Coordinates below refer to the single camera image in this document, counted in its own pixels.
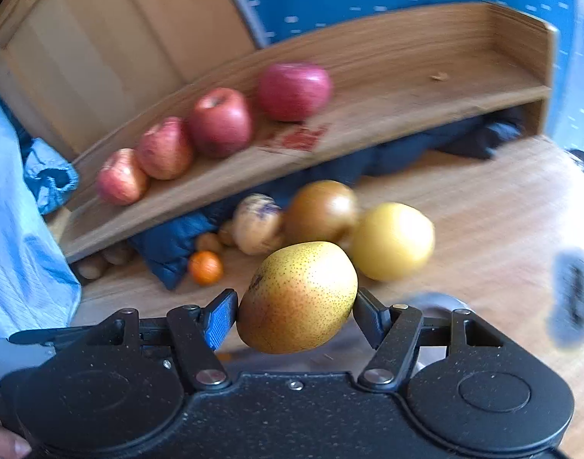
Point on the round dark red apple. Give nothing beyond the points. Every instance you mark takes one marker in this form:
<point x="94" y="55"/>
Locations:
<point x="220" y="122"/>

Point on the pale streaked red apple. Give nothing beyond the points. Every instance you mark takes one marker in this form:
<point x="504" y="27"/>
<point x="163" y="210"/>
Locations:
<point x="122" y="177"/>

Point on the blue elastic-cuff sleeve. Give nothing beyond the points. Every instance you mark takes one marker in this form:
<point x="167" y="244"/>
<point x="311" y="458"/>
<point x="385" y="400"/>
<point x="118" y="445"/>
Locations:
<point x="48" y="177"/>

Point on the brown kiwi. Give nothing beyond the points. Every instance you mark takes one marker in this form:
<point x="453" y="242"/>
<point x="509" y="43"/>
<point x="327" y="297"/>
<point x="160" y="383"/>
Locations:
<point x="117" y="253"/>
<point x="92" y="266"/>

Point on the red sticker remnant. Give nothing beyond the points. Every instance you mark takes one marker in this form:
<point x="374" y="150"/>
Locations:
<point x="294" y="138"/>

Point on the large yellow pear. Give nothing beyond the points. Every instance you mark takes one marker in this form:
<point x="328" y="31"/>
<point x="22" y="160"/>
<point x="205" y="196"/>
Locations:
<point x="392" y="241"/>

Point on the light blue cloth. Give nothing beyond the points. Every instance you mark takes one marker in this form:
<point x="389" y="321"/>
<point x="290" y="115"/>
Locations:
<point x="14" y="248"/>

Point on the flat deep red apple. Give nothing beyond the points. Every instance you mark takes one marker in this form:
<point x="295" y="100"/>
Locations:
<point x="294" y="91"/>

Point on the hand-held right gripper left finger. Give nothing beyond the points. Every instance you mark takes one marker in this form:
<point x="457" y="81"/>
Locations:
<point x="220" y="321"/>

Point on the navy puffer jacket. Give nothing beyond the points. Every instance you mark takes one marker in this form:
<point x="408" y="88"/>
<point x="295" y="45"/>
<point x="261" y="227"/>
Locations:
<point x="177" y="248"/>

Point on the person's right hand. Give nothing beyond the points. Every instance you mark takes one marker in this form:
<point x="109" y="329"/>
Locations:
<point x="5" y="444"/>

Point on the speckled yellow-green pear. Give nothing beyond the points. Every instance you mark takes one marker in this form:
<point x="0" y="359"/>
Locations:
<point x="297" y="296"/>

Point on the purple-striped pale melon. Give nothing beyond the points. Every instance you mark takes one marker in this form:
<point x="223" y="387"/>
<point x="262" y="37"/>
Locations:
<point x="258" y="224"/>

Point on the round brown pear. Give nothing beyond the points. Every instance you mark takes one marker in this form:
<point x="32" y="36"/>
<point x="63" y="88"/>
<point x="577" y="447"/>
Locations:
<point x="320" y="210"/>

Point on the small brown round fruit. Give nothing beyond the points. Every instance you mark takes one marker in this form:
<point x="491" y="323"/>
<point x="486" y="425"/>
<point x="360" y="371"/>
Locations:
<point x="208" y="244"/>
<point x="226" y="234"/>

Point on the oblong red apple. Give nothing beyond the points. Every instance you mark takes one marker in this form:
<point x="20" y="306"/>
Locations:
<point x="165" y="148"/>

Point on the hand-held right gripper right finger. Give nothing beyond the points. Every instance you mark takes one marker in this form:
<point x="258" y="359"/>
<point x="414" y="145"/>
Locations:
<point x="368" y="320"/>

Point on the orange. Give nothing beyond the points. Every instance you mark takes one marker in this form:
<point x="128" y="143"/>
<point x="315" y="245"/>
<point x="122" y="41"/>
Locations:
<point x="206" y="267"/>

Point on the curved wooden shelf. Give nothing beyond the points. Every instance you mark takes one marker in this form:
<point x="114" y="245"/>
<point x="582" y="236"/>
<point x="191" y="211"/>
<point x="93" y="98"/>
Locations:
<point x="392" y="81"/>

